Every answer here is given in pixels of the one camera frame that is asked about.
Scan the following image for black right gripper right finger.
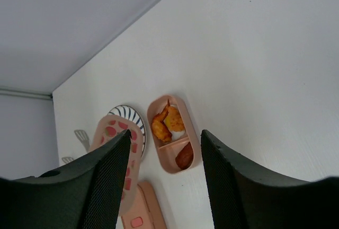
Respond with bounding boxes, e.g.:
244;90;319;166
201;130;338;228

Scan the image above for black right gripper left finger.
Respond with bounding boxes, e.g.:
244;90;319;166
1;130;131;228

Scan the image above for metal serving tongs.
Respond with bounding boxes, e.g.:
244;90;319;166
61;129;90;164

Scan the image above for pink lunch box lid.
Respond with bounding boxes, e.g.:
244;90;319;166
121;181;167;229

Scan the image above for brown meat slice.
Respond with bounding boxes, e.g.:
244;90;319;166
175;142;194;170

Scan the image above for light pink lid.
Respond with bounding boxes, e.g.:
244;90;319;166
88;114;145;216

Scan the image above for pink divided lunch box tray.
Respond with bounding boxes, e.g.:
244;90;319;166
147;95;201;174

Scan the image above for orange fried shrimp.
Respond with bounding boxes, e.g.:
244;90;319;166
151;100;172;143

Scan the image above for fried egg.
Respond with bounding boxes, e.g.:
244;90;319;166
164;104;186;140

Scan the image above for blue striped white plate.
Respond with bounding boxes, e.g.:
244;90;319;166
107;104;147;160

